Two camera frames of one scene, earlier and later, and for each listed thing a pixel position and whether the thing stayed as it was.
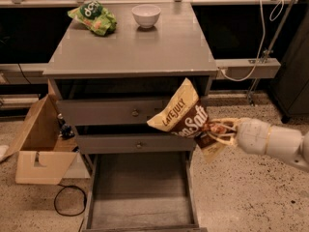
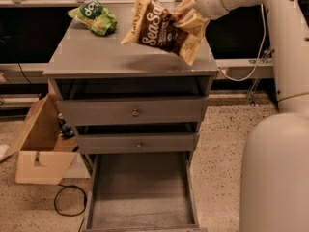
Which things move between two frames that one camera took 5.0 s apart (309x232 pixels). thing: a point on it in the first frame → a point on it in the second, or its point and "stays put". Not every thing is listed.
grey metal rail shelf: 252,68 stays put
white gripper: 253,135 → 209,1
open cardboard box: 43,157 stays put
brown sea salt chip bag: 186,113 → 153,25
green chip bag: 94,16 stays put
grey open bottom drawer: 148,191 stays put
